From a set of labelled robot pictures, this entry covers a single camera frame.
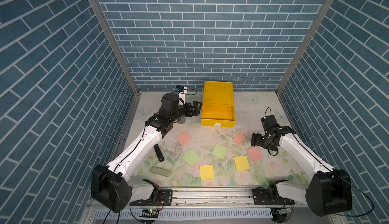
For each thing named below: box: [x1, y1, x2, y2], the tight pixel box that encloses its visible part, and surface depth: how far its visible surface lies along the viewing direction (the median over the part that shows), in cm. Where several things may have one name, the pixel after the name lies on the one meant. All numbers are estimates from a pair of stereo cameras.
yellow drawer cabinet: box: [201, 81, 235, 114], surface depth 93 cm
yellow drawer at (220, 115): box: [200, 103, 236, 128], surface depth 90 cm
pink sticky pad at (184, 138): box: [175, 130, 193, 146], surface depth 99 cm
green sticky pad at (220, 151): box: [211, 143, 228, 160], surface depth 92 cm
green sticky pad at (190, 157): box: [181, 147, 201, 167], surface depth 89 cm
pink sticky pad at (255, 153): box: [245, 145, 265, 162], surface depth 90 cm
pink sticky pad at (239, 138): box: [231, 132, 247, 145], surface depth 97 cm
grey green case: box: [151, 166, 171, 178], surface depth 81 cm
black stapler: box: [153, 143, 165, 163], surface depth 91 cm
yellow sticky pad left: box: [199, 164, 215, 181], surface depth 84 cm
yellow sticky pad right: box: [233, 155, 251, 171], surface depth 86 cm
